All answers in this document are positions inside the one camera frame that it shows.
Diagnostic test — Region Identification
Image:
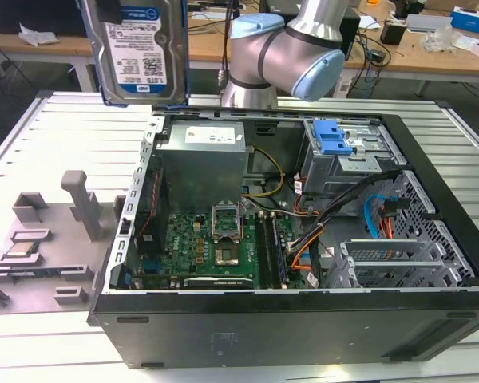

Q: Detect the green RAM stick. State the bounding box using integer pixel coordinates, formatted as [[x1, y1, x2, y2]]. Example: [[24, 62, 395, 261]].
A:
[[6, 270, 65, 279]]

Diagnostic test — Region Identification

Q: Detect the black sleeved cable bundle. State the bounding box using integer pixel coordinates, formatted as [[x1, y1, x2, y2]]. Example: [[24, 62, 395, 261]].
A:
[[287, 169, 398, 256]]

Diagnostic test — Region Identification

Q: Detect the black graphics card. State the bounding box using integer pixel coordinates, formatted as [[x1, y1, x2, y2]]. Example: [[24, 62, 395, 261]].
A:
[[182, 276, 255, 289]]

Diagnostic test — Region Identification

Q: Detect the black case fan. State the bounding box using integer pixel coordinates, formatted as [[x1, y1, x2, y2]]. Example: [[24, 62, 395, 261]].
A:
[[134, 166, 169, 259]]

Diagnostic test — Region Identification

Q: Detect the black connector with orange wires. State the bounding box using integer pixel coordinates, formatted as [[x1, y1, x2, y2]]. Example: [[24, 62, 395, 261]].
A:
[[377, 196, 409, 239]]

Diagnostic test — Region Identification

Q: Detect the wooden desk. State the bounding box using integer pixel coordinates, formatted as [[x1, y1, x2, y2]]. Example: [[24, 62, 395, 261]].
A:
[[0, 7, 479, 77]]

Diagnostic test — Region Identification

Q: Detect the small black box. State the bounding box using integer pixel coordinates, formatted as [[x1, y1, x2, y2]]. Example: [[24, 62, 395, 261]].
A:
[[379, 21, 407, 45]]

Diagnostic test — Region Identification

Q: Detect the blue plastic drive latch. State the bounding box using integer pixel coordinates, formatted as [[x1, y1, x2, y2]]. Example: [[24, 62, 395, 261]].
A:
[[312, 119, 353, 157]]

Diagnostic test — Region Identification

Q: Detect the black open PC case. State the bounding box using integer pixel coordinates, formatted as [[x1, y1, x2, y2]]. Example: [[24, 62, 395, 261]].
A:
[[86, 104, 479, 370]]

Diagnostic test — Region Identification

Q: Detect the metal disk bay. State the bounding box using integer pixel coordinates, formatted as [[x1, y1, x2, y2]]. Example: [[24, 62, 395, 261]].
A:
[[326, 238, 477, 289]]

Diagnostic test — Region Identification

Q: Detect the black arm cable with plug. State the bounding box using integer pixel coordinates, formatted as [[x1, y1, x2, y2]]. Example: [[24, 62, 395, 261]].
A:
[[217, 0, 241, 88]]

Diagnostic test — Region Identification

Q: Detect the black speaker box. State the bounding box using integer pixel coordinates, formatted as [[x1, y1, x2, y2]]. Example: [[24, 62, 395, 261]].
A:
[[337, 6, 362, 61]]

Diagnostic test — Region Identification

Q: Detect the clear plastic bag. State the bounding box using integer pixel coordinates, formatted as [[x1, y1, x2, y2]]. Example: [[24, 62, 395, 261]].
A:
[[422, 26, 464, 53]]

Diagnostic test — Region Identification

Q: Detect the grey flat box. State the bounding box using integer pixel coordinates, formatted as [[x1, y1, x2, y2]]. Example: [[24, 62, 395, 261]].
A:
[[405, 13, 453, 33]]

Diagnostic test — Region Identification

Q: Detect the blue wire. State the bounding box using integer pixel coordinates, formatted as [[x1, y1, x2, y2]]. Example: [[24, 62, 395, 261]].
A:
[[362, 194, 386, 240]]

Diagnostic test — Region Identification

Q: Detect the grey parts rack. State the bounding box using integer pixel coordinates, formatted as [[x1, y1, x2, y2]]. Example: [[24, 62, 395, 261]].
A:
[[0, 169, 128, 316]]

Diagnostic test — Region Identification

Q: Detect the blue cardboard box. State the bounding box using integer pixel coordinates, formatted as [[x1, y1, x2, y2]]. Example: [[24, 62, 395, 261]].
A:
[[449, 6, 479, 31]]

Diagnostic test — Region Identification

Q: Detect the hard disk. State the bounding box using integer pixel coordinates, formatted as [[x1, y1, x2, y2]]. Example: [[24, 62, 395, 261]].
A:
[[78, 0, 192, 108]]

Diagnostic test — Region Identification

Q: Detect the green motherboard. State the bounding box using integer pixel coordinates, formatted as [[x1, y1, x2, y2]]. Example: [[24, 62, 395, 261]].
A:
[[137, 211, 300, 289]]

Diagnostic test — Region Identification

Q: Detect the metal drive cage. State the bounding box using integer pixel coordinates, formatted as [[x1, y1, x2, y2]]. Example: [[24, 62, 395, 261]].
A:
[[302, 118, 406, 197]]

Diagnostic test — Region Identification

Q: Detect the crumpled white paper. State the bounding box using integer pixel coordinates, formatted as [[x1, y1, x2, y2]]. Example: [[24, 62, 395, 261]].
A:
[[18, 22, 60, 45]]

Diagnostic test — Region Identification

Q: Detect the CPU socket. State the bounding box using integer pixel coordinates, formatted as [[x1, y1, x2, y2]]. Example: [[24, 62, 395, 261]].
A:
[[212, 243, 241, 267]]

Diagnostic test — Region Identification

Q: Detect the silver CPU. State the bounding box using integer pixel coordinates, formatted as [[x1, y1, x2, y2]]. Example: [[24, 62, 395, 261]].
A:
[[6, 240, 40, 259]]

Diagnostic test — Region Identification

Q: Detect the grey power supply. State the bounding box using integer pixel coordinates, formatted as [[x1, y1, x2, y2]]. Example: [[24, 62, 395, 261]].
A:
[[154, 120, 247, 205]]

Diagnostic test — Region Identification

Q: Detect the metal socket cover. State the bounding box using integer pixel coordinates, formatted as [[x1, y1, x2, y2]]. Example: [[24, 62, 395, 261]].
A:
[[210, 202, 245, 243]]

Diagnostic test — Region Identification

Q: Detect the large black box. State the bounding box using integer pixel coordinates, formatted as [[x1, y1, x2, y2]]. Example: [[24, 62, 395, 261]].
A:
[[0, 0, 89, 37]]

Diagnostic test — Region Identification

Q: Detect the yellow and black wire bundle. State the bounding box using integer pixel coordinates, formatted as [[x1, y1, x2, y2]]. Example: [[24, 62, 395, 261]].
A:
[[245, 147, 288, 199]]

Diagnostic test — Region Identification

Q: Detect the black RAM slot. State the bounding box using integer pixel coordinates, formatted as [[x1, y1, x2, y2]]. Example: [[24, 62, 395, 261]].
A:
[[255, 212, 273, 289], [267, 215, 290, 289]]

